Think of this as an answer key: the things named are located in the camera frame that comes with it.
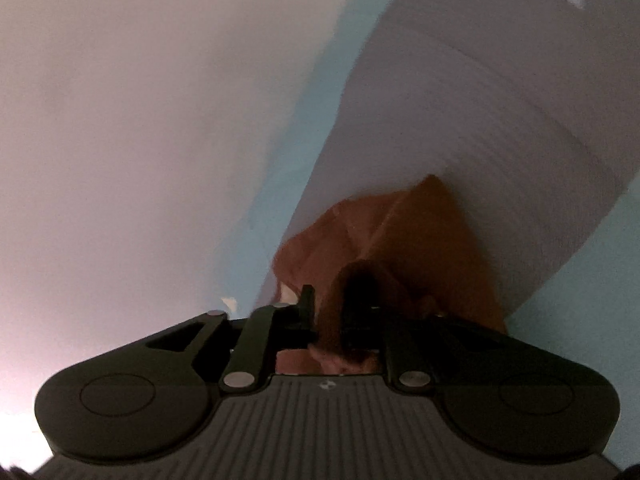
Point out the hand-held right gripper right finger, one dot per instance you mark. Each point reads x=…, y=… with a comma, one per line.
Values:
x=361, y=305

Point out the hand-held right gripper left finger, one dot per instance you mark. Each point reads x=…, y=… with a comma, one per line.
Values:
x=306, y=310

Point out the brown long-sleeved sweater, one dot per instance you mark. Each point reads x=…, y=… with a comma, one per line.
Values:
x=400, y=260

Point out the blue grey patterned bed sheet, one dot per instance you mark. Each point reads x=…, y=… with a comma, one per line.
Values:
x=500, y=110

